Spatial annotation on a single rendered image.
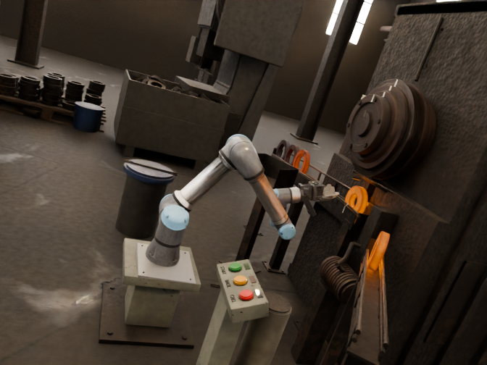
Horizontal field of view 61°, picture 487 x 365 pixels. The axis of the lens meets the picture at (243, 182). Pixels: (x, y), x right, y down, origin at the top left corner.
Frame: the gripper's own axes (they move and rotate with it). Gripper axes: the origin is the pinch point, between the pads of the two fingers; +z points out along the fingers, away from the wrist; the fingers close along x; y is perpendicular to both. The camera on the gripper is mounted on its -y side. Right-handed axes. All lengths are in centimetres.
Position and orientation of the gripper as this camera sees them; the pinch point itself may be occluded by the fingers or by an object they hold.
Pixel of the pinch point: (336, 195)
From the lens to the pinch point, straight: 208.9
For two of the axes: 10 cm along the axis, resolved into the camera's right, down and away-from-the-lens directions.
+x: -2.3, -3.5, 9.1
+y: 0.0, -9.3, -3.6
